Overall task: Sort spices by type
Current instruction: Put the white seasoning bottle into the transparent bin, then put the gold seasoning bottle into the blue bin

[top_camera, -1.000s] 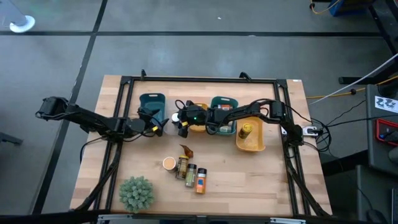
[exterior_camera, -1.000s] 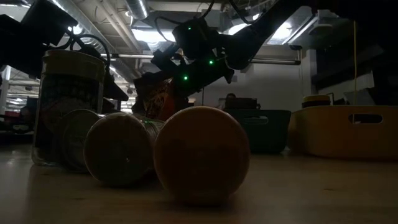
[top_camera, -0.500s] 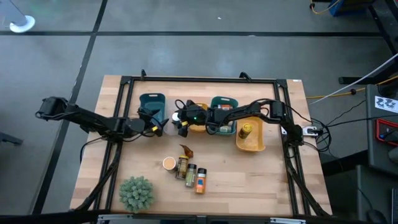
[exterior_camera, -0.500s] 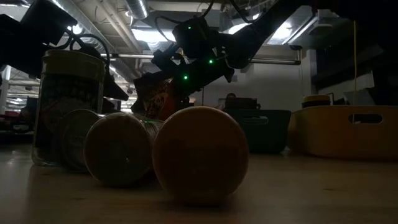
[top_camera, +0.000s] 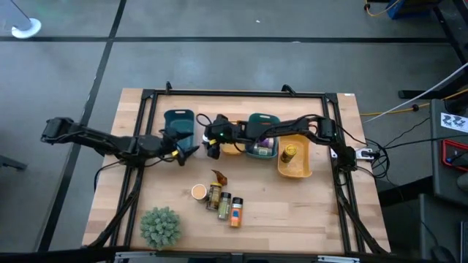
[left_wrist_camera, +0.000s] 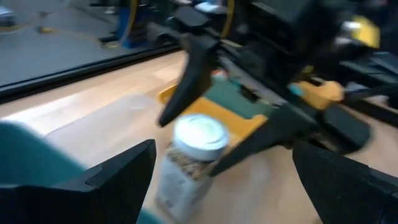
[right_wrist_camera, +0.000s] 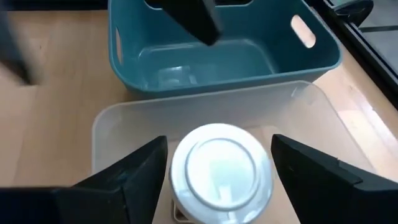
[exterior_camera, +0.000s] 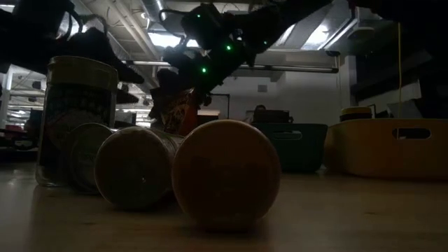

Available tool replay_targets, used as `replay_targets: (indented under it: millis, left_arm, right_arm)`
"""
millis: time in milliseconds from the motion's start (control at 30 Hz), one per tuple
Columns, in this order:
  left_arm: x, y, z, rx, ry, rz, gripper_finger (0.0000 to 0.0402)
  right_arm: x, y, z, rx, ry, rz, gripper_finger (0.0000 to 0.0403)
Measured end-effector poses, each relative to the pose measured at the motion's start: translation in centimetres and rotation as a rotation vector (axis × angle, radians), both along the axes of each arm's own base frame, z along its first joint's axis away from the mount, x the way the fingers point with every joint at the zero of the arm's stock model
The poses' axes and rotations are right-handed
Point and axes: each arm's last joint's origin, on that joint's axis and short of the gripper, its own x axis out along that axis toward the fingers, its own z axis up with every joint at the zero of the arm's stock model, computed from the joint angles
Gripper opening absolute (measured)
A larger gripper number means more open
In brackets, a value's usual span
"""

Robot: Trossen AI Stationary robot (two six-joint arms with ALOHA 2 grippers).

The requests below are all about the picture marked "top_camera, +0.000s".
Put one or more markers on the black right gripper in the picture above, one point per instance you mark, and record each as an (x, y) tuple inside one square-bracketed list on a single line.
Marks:
[(225, 131)]

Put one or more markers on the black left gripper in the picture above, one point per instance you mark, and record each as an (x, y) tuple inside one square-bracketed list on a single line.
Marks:
[(171, 146)]

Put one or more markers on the brown orange spice packet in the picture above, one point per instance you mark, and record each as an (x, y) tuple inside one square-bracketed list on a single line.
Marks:
[(220, 178)]

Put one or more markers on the tan-lid round glass jar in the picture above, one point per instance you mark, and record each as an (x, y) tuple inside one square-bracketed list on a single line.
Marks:
[(199, 191)]

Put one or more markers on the dark-lid jar white label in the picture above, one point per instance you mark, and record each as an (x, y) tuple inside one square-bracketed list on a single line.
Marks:
[(262, 150)]

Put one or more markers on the yellow-lid brown spice jar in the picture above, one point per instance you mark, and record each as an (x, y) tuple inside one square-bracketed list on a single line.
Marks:
[(214, 196)]

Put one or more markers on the black-lid green herb jar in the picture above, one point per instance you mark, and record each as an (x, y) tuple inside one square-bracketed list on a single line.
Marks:
[(224, 205)]

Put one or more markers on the black-lid orange spice jar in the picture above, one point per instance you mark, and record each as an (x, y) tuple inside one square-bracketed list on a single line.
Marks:
[(236, 212)]

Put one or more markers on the yellow-lid dark spice jar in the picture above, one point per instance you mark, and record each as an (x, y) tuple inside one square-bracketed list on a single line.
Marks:
[(289, 152)]

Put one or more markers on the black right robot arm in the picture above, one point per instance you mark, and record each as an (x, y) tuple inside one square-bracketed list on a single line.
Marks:
[(292, 126)]

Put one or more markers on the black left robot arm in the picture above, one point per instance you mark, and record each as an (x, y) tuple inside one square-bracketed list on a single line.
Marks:
[(91, 139)]

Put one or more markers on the clear plastic bin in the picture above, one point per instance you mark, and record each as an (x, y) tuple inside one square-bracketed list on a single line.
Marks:
[(202, 155)]

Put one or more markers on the small yellow plastic bin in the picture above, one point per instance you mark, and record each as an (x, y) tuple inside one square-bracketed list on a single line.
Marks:
[(230, 149)]

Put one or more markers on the dark teal plastic bin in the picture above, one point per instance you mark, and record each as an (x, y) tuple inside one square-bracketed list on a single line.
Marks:
[(179, 120)]

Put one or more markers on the green plastic bin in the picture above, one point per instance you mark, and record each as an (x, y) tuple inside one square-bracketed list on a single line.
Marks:
[(263, 117)]

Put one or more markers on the artificial green plant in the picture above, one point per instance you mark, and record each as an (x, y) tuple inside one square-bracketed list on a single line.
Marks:
[(161, 228)]

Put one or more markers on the large yellow plastic bin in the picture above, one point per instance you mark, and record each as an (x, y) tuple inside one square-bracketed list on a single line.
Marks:
[(300, 160)]

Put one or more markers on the white power strip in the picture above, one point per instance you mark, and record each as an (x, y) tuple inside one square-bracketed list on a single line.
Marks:
[(365, 153)]

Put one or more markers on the white round stand base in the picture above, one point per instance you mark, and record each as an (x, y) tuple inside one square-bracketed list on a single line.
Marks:
[(31, 31)]

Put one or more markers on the black floor bar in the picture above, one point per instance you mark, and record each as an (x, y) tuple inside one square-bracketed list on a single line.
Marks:
[(409, 94)]

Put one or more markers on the thin black stand pole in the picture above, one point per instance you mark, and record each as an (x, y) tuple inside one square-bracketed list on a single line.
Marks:
[(20, 10)]

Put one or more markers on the blue box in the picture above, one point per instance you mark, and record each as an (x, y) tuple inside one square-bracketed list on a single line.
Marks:
[(398, 9)]

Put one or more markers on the black cabinet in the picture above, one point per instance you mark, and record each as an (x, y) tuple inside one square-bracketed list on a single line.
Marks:
[(437, 182)]

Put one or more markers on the red framed device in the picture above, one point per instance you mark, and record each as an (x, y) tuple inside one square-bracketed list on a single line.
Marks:
[(444, 153)]

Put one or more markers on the white printed sticker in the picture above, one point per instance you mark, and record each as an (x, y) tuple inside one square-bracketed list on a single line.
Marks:
[(453, 122)]

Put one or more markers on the black computer mouse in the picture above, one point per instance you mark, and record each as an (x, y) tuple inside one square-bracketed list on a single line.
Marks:
[(442, 255)]

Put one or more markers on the black slanted beam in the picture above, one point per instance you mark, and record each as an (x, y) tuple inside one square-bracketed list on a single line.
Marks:
[(451, 29)]

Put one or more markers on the black table frame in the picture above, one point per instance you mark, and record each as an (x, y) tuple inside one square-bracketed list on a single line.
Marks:
[(237, 93)]

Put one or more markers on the black camera rail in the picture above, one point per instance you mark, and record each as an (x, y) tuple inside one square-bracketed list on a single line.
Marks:
[(183, 256)]

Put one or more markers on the grey floor bracket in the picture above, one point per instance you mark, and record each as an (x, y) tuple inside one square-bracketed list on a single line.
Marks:
[(11, 162)]

